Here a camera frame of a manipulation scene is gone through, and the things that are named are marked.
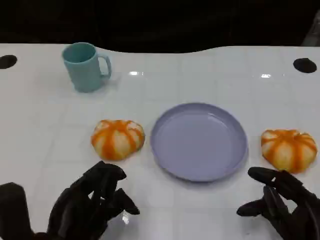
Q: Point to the orange and white bread roll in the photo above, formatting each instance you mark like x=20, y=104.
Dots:
x=117, y=140
x=287, y=150

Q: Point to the pale green mug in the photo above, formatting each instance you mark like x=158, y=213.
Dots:
x=83, y=70

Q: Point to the lilac plate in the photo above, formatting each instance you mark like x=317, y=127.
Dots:
x=200, y=142

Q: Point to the grey object behind table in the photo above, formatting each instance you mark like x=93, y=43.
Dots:
x=312, y=32

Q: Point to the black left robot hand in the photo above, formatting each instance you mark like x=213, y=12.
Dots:
x=82, y=200

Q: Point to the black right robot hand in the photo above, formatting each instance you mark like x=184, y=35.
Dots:
x=290, y=195

